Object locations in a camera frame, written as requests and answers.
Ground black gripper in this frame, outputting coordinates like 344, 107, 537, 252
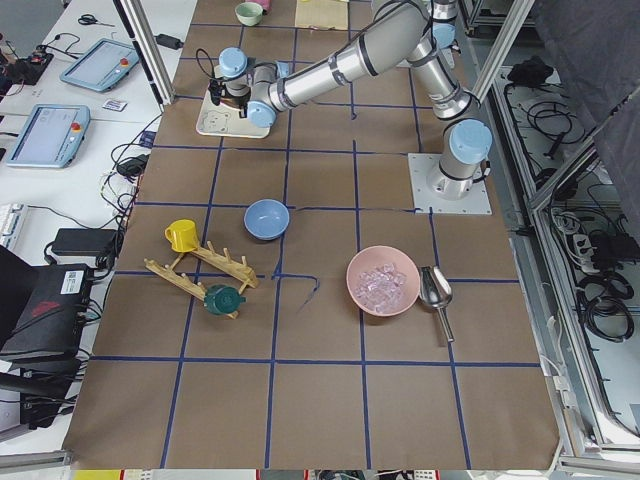
208, 75, 250, 113

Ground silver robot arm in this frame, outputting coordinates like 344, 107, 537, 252
424, 0, 458, 50
206, 1, 493, 201

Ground cream bear tray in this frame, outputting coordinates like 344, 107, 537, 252
196, 90, 277, 139

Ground small black adapter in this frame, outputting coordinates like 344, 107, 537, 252
155, 34, 184, 50

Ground light green bowl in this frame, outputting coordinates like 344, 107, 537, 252
235, 1, 264, 27

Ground pink cloth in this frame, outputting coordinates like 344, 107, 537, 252
253, 0, 271, 13

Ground upper blue teach pendant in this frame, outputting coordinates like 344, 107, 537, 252
60, 38, 139, 92

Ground blue teach pendant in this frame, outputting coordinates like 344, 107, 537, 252
60, 38, 139, 92
6, 104, 91, 169

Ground wooden cutting board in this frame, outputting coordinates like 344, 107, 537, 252
295, 0, 349, 31

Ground blue bowl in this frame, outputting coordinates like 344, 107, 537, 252
244, 199, 290, 241

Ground black scissors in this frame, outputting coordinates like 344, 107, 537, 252
77, 14, 113, 27

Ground yellow cup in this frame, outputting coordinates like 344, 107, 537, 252
164, 219, 200, 253

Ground lower blue teach pendant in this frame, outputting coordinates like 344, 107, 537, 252
6, 104, 91, 169

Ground wooden cup rack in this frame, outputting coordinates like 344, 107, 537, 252
144, 240, 260, 320

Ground dark green cup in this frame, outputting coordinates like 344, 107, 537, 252
203, 284, 246, 318

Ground black power adapter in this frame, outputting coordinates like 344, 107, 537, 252
51, 228, 116, 257

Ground pink bowl with ice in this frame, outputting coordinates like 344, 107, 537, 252
346, 246, 420, 317

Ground black computer box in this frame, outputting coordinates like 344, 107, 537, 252
1, 247, 93, 363

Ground metal scoop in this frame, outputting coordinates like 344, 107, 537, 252
419, 266, 455, 343

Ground aluminium frame post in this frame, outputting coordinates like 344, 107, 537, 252
113, 0, 175, 106

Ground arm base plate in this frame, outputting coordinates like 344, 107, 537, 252
408, 153, 492, 215

